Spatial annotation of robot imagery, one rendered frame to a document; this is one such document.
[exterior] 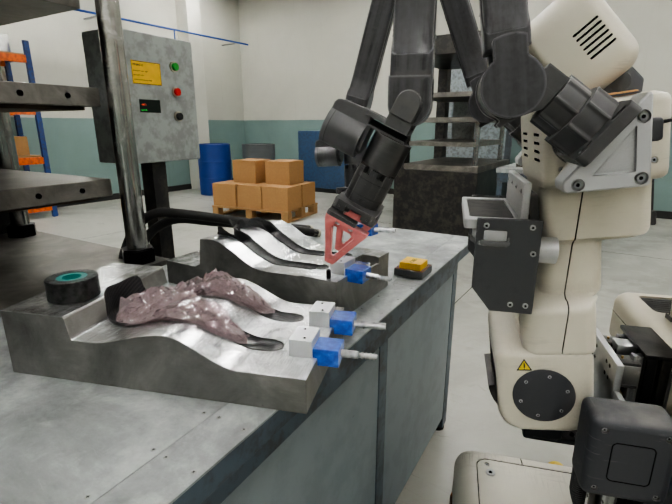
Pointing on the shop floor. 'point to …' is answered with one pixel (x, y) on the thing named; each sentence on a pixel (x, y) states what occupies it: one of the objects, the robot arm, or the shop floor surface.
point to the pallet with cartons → (266, 189)
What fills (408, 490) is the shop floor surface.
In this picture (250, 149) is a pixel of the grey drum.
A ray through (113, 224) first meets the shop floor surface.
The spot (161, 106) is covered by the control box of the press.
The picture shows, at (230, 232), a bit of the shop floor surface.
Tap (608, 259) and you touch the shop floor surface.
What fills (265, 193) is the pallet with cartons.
